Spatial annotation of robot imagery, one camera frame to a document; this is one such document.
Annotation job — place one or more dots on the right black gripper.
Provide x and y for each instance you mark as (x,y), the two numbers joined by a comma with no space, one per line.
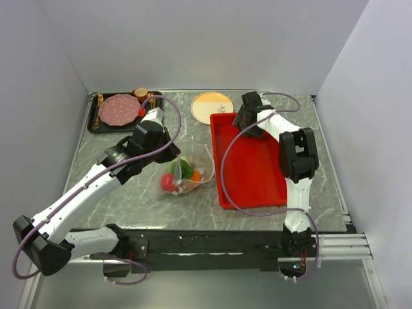
(242,113)

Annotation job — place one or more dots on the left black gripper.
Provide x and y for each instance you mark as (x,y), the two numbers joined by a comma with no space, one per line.
(172,152)

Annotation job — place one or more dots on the light green apple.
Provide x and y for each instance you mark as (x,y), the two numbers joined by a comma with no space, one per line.
(175,162)

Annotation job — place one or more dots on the green bell pepper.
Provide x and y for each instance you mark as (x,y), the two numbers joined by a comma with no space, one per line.
(183,171)

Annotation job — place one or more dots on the red apple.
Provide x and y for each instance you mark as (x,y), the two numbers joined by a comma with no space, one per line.
(166,183)

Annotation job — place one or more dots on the clear zip top bag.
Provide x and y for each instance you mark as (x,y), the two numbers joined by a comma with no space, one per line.
(193,167)

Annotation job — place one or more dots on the orange fruit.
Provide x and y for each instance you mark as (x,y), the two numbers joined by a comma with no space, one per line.
(196,177)

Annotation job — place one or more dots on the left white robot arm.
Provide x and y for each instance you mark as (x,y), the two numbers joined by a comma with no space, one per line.
(44,238)

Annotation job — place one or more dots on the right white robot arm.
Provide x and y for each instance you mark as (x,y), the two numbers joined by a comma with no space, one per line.
(297,159)

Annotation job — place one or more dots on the pink dotted plate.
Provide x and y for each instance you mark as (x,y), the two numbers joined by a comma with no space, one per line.
(119,110)

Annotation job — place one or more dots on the orange cup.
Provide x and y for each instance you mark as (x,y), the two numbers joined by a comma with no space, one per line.
(140,93)

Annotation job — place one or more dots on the beige round plate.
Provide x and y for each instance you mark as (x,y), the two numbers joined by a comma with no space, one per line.
(209,103)

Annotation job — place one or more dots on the gold fork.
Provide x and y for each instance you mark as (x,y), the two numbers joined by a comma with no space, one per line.
(100,100)

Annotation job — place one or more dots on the red plastic bin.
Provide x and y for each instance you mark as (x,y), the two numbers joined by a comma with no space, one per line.
(251,172)

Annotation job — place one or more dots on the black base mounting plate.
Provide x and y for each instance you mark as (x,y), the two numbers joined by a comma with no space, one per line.
(215,262)

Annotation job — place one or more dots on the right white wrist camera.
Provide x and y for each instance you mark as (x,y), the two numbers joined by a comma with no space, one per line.
(265,102)

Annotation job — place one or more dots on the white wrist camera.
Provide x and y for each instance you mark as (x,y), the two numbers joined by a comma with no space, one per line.
(154,115)
(265,102)

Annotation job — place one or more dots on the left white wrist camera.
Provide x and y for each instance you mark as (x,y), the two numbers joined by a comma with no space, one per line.
(154,115)

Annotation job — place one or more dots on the aluminium rail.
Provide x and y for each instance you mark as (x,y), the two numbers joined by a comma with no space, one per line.
(347,246)

